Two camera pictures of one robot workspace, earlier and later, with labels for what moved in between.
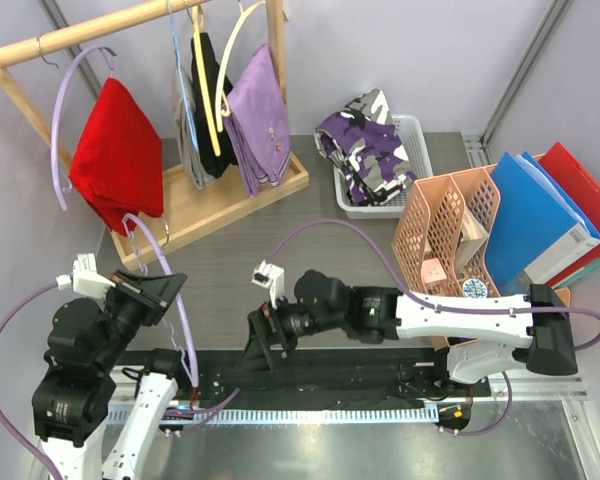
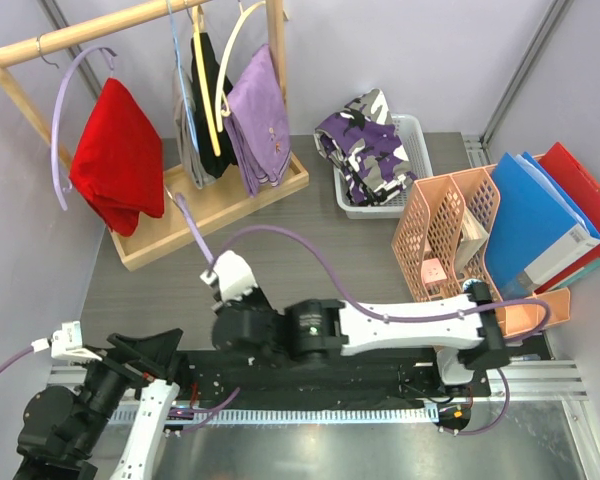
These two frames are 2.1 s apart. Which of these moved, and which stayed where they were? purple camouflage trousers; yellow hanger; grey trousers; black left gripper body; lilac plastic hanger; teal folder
Moved: lilac plastic hanger; black left gripper body
Stayed: grey trousers; teal folder; yellow hanger; purple camouflage trousers
